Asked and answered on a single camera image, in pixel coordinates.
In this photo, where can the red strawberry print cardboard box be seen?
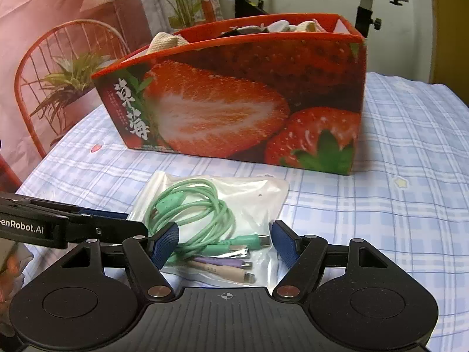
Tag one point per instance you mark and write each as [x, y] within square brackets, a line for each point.
[238, 99]

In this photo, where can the beige woven cloth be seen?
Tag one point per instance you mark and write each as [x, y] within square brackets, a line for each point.
[165, 42]

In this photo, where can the wooden door panel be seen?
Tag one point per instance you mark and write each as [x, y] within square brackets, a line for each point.
[450, 25]

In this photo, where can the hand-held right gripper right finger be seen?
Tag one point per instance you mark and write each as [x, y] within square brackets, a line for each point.
[284, 244]

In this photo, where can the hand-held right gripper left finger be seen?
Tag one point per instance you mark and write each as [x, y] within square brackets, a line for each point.
[165, 245]

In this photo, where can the printed backdrop cloth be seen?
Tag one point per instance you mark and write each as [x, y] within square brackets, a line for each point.
[55, 7]

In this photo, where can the blue checked bedsheet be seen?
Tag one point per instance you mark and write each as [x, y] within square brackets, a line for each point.
[403, 154]

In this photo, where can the white cloth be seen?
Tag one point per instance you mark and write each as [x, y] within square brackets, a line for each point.
[293, 26]

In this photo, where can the crumpled clear plastic packet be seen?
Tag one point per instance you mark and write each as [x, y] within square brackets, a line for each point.
[11, 264]

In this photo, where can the black exercise bike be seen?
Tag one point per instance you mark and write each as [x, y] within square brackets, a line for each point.
[366, 11]

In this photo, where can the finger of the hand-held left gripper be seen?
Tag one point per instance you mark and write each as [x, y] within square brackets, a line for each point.
[117, 230]
[102, 214]

